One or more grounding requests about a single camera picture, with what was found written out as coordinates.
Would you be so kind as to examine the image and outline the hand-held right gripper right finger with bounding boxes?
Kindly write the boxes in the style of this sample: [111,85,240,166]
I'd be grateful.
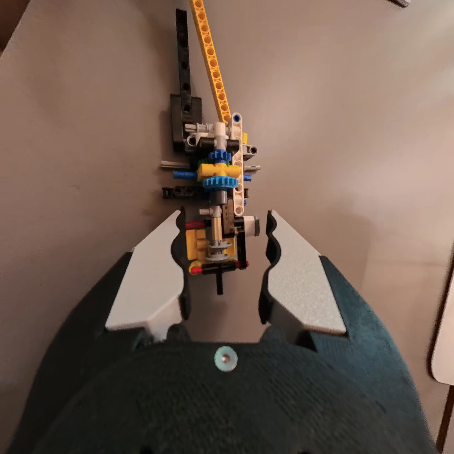
[258,209,347,343]

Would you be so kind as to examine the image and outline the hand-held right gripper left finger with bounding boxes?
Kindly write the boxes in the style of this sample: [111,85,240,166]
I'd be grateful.
[105,207,192,342]

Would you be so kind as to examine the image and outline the lego technic model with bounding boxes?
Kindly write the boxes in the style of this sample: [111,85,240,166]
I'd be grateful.
[160,0,262,296]

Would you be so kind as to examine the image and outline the zebra striped sticker sheet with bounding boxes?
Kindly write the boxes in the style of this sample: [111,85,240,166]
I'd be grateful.
[430,241,454,386]

